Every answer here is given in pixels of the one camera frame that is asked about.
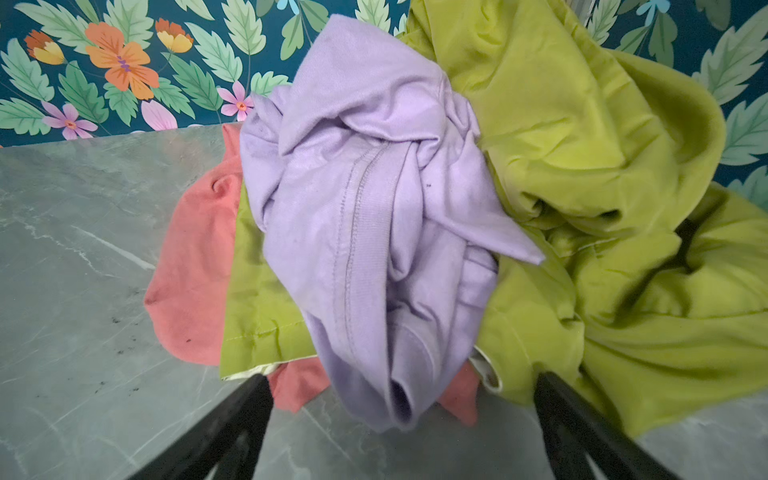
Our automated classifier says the lime green cloth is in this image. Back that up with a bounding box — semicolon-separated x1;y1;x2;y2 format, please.
220;1;767;435

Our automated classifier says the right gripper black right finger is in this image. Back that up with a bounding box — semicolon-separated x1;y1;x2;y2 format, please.
534;372;677;480

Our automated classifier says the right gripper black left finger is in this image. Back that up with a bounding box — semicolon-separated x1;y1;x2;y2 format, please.
132;375;273;479

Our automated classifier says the lilac purple cloth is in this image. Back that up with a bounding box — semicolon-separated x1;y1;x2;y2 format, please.
240;15;544;431

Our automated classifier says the pink red cloth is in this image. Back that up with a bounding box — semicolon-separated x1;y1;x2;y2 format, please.
144;123;479;427

